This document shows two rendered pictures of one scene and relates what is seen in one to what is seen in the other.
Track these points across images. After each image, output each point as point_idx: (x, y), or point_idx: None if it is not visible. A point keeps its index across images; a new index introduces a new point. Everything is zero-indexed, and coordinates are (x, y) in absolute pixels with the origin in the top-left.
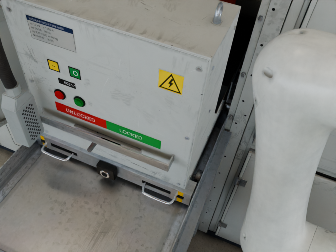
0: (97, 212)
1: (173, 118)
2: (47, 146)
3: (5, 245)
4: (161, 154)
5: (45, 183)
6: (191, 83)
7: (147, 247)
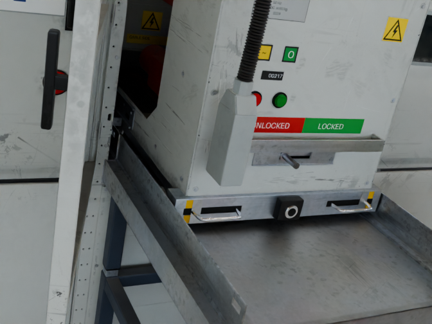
0: (320, 254)
1: (386, 77)
2: (191, 220)
3: (299, 323)
4: None
5: (236, 258)
6: (413, 24)
7: (395, 256)
